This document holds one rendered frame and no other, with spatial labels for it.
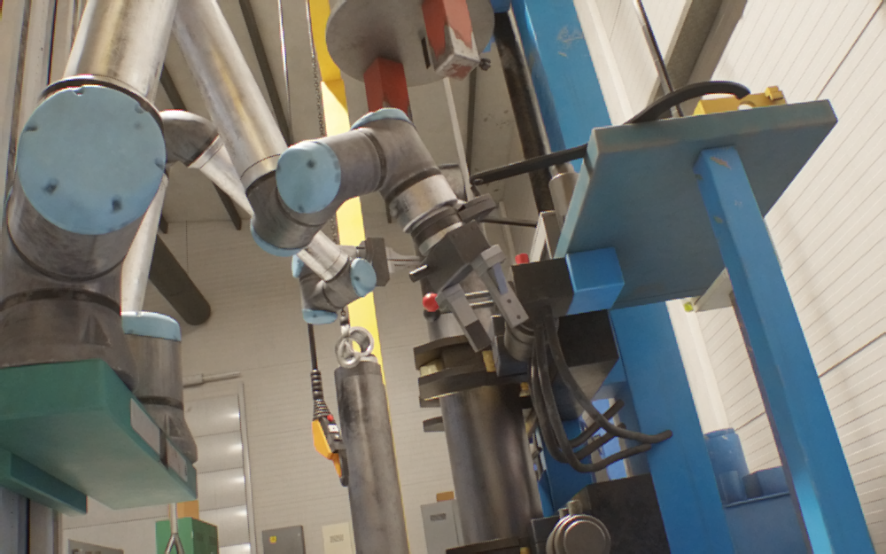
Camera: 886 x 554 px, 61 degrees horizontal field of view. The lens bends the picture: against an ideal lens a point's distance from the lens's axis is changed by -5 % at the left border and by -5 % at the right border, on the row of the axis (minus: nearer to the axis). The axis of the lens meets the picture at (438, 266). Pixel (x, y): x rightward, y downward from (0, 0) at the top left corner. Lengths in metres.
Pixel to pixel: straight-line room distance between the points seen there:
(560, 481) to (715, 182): 1.32
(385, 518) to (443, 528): 8.89
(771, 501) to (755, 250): 3.04
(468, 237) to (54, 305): 0.52
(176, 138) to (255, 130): 0.67
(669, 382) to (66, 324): 1.56
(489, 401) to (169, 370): 0.90
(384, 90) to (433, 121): 9.24
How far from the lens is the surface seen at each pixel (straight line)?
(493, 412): 2.05
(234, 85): 1.23
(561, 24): 2.66
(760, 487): 4.33
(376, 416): 3.42
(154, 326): 1.48
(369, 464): 3.37
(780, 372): 1.21
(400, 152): 1.10
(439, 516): 12.24
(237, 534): 13.08
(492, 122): 12.06
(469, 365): 1.84
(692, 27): 5.11
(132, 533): 13.59
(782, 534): 4.24
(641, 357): 2.14
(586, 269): 1.57
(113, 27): 1.03
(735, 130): 1.34
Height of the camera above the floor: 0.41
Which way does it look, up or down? 24 degrees up
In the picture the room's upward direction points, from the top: 10 degrees counter-clockwise
